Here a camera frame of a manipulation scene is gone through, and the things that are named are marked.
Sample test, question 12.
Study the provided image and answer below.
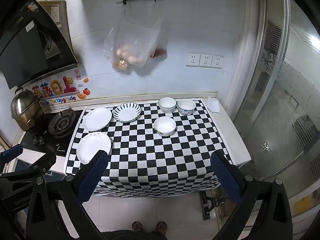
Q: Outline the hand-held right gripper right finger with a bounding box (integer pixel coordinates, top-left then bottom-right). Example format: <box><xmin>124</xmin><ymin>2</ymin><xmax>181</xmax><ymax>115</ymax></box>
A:
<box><xmin>211</xmin><ymin>152</ymin><xmax>294</xmax><ymax>240</ymax></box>

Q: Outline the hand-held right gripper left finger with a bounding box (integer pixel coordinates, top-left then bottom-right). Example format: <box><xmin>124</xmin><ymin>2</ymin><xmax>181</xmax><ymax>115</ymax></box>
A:
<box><xmin>25</xmin><ymin>150</ymin><xmax>109</xmax><ymax>240</ymax></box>

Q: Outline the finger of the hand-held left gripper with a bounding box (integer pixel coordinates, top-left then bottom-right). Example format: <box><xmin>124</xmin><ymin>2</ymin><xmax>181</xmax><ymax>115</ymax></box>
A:
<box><xmin>0</xmin><ymin>144</ymin><xmax>24</xmax><ymax>165</ymax></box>
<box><xmin>25</xmin><ymin>152</ymin><xmax>57</xmax><ymax>178</ymax></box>

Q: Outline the white plate with small marks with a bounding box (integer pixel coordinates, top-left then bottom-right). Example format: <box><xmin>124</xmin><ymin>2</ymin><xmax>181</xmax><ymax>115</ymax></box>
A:
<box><xmin>76</xmin><ymin>131</ymin><xmax>112</xmax><ymax>165</ymax></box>

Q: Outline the plain white plate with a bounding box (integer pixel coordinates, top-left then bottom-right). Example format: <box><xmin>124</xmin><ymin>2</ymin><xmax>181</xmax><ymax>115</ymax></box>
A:
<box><xmin>82</xmin><ymin>107</ymin><xmax>113</xmax><ymax>132</ymax></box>

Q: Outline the white plate with dark stripes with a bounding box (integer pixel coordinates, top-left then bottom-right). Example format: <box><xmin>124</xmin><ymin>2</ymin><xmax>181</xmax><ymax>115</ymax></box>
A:
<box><xmin>113</xmin><ymin>102</ymin><xmax>142</xmax><ymax>123</ymax></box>

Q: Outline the black gas stove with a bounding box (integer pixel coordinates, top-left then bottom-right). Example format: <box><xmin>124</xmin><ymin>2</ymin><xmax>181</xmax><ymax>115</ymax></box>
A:
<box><xmin>19</xmin><ymin>109</ymin><xmax>84</xmax><ymax>157</ymax></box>

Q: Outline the stove burner grate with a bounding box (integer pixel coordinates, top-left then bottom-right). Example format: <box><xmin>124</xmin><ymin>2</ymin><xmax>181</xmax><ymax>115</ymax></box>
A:
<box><xmin>48</xmin><ymin>110</ymin><xmax>76</xmax><ymax>138</ymax></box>

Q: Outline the stainless steel pot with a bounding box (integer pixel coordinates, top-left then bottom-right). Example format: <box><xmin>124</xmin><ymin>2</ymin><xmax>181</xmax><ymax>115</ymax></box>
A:
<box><xmin>10</xmin><ymin>87</ymin><xmax>43</xmax><ymax>132</ymax></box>

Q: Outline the black and white checkered cloth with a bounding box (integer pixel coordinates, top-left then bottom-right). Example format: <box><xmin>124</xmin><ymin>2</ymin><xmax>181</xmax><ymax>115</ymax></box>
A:
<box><xmin>64</xmin><ymin>99</ymin><xmax>234</xmax><ymax>198</ymax></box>

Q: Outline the person's dark clothing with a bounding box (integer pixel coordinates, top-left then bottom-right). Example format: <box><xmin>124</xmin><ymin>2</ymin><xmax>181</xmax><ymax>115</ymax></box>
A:
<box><xmin>100</xmin><ymin>229</ymin><xmax>168</xmax><ymax>240</ymax></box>

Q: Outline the white paper napkin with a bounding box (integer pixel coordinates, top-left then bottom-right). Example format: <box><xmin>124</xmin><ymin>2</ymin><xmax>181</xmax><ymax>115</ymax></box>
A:
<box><xmin>207</xmin><ymin>96</ymin><xmax>221</xmax><ymax>113</ymax></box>

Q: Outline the white bowl with coloured spots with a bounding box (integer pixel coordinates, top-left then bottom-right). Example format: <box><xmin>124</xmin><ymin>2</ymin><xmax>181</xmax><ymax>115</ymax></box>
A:
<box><xmin>177</xmin><ymin>98</ymin><xmax>197</xmax><ymax>116</ymax></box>

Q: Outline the sliding glass door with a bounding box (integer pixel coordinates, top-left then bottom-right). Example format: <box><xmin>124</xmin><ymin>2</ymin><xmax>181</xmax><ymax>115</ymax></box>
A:
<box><xmin>232</xmin><ymin>0</ymin><xmax>320</xmax><ymax>188</ymax></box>

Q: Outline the black range hood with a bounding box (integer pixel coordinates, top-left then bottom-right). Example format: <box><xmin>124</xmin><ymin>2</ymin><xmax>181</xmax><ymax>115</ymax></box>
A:
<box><xmin>0</xmin><ymin>0</ymin><xmax>80</xmax><ymax>90</ymax></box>

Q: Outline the clear plastic bag with eggs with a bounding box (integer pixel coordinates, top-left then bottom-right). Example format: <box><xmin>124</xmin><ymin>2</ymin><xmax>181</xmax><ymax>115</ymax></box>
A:
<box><xmin>103</xmin><ymin>5</ymin><xmax>162</xmax><ymax>71</ymax></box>

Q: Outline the small red bag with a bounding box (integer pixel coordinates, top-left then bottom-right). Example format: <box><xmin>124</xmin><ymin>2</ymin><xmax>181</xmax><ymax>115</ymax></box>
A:
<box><xmin>149</xmin><ymin>47</ymin><xmax>167</xmax><ymax>58</ymax></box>

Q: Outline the colourful wall sticker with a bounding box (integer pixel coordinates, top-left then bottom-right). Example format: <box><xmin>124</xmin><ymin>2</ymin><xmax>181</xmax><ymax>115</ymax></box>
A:
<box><xmin>31</xmin><ymin>69</ymin><xmax>90</xmax><ymax>107</ymax></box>

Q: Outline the white wall socket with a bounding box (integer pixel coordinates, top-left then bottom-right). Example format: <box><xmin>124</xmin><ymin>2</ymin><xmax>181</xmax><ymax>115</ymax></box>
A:
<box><xmin>199</xmin><ymin>54</ymin><xmax>213</xmax><ymax>68</ymax></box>
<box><xmin>211</xmin><ymin>55</ymin><xmax>224</xmax><ymax>69</ymax></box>
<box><xmin>185</xmin><ymin>52</ymin><xmax>200</xmax><ymax>67</ymax></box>

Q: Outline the stainless steel duct cover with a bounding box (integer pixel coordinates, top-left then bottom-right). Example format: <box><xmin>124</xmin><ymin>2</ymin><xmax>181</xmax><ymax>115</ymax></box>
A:
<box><xmin>37</xmin><ymin>0</ymin><xmax>72</xmax><ymax>43</ymax></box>

